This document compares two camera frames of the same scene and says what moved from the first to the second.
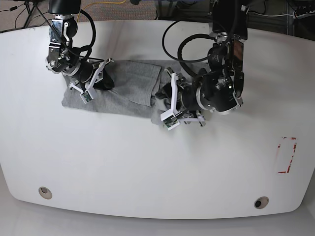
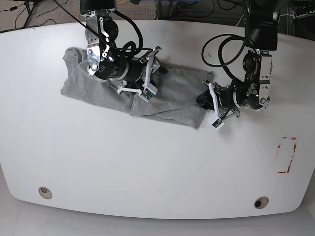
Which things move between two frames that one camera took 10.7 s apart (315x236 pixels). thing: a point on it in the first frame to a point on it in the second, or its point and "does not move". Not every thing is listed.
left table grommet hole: x=45 y=192 does not move
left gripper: x=97 y=76 to x=153 y=65
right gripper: x=184 y=102 to x=221 y=113
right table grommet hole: x=261 y=202 does not move
